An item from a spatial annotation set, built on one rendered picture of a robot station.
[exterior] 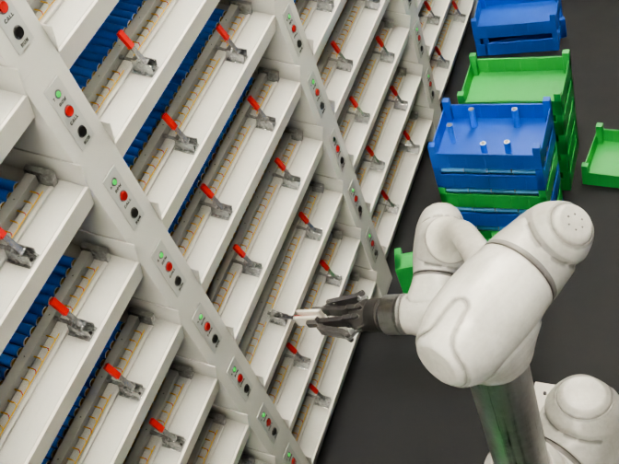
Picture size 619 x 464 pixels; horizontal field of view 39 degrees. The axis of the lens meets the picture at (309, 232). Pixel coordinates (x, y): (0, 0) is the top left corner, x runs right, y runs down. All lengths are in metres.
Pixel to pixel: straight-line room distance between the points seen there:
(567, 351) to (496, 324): 1.28
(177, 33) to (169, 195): 0.30
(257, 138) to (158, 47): 0.42
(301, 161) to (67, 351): 0.90
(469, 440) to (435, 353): 1.16
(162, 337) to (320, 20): 0.96
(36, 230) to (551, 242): 0.77
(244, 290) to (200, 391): 0.26
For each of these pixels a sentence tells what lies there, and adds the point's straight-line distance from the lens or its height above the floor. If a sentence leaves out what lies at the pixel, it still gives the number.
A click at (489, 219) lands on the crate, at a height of 0.19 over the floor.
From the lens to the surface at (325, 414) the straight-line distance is 2.42.
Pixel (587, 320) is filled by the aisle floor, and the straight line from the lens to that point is 2.58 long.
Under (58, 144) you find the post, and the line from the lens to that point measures 1.41.
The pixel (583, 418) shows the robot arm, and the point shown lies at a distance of 1.80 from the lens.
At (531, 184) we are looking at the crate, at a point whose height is 0.34.
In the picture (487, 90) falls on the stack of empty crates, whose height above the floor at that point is 0.32.
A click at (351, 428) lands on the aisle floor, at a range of 2.50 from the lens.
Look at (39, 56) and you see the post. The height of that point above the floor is 1.48.
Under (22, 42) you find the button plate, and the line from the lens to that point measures 1.35.
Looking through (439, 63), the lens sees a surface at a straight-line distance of 3.26.
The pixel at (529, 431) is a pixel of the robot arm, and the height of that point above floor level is 0.76.
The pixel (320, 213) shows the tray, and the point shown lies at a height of 0.50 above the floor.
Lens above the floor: 2.11
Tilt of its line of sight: 45 degrees down
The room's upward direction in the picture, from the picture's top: 24 degrees counter-clockwise
